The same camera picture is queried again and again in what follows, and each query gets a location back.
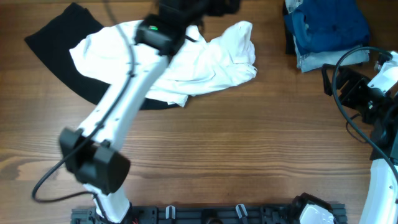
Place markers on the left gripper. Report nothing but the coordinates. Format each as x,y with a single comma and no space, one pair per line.
221,8

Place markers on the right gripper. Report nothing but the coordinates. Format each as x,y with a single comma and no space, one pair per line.
342,83

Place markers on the white t-shirt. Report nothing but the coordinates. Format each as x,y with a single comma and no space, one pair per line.
200,67

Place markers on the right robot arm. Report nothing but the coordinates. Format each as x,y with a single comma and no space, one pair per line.
370,110

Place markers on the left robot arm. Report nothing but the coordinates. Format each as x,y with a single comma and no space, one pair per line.
91,153

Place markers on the folded light blue jeans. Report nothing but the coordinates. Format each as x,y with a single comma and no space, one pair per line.
320,32

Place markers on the black garment under blue stack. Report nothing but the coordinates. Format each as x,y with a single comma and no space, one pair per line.
312,61

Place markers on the folded dark blue garment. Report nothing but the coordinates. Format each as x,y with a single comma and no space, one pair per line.
327,26

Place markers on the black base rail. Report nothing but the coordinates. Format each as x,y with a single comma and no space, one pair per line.
268,213

